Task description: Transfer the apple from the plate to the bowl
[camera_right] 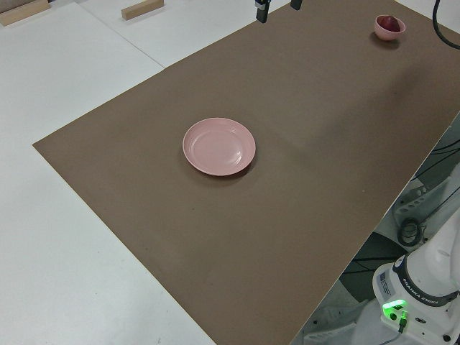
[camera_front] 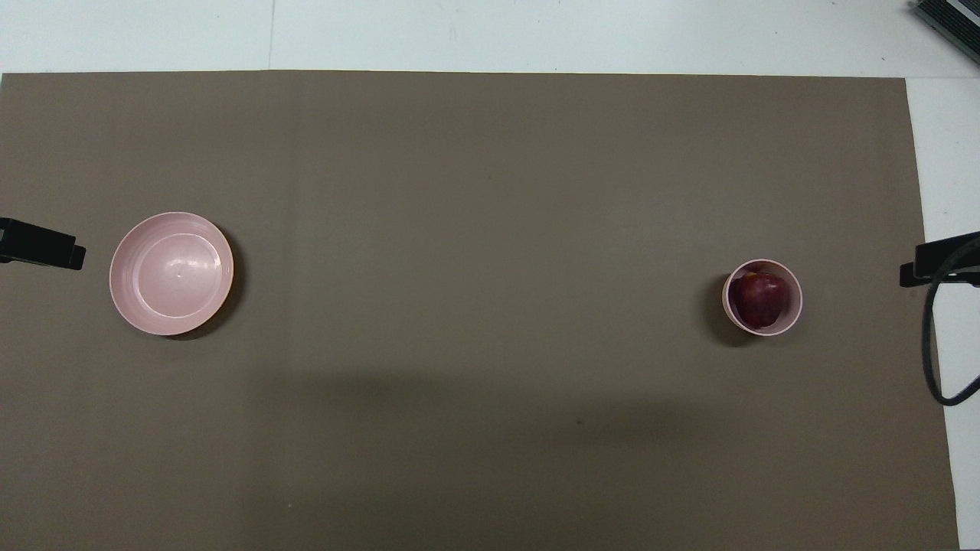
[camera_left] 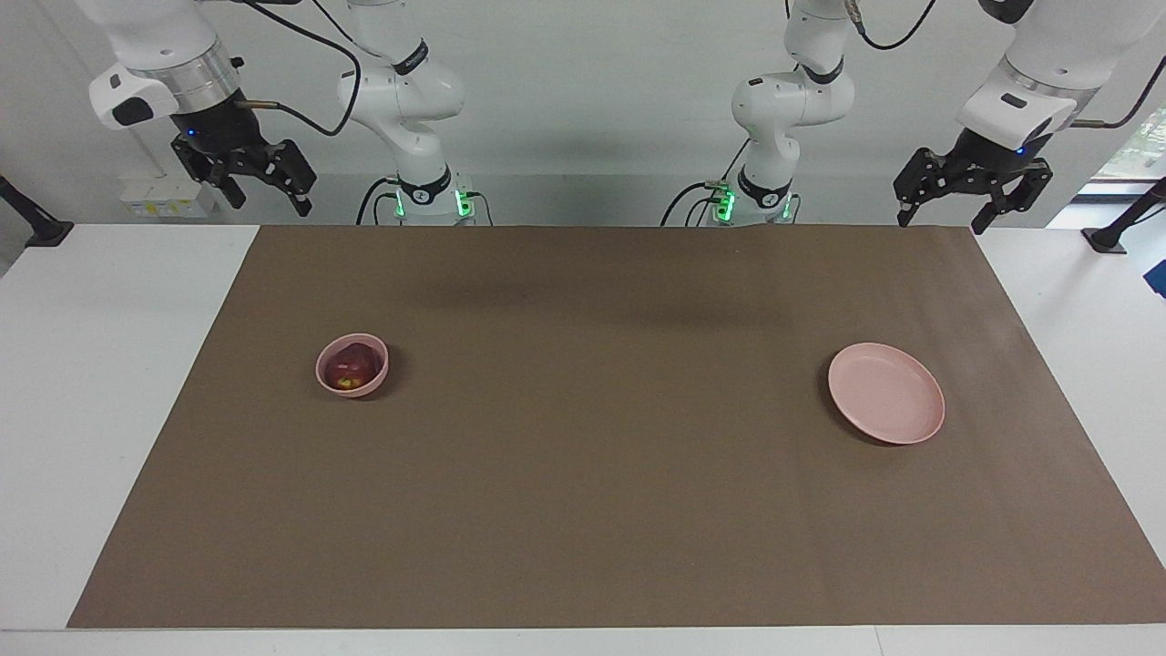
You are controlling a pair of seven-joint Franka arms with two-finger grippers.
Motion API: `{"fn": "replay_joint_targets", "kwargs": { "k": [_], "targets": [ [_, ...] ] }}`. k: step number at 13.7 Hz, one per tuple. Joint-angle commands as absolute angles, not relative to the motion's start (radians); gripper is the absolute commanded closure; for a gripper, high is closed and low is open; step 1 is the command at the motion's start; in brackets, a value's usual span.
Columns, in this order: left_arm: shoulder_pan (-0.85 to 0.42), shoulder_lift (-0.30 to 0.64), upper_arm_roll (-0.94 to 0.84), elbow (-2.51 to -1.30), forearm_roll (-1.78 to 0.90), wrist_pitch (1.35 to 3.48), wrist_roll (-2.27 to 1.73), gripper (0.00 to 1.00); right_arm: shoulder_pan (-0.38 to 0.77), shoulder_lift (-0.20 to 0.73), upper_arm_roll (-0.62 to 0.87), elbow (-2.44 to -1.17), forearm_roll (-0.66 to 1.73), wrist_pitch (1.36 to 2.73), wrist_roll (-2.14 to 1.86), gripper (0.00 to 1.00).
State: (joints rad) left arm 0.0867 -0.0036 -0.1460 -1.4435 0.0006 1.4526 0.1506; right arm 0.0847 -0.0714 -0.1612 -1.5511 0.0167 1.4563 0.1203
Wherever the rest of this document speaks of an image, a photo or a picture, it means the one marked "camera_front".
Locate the dark red apple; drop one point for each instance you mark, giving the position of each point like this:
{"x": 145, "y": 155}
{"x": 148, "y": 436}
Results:
{"x": 759, "y": 300}

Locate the pink bowl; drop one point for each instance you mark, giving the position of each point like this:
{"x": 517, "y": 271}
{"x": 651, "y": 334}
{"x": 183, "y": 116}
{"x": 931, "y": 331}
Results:
{"x": 796, "y": 302}

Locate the dark ribbed device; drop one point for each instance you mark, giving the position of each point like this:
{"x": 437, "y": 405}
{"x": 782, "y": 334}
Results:
{"x": 953, "y": 17}

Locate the brown table mat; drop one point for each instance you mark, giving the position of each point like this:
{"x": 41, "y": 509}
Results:
{"x": 490, "y": 428}

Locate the pink plate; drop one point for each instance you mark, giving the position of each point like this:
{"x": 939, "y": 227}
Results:
{"x": 170, "y": 274}

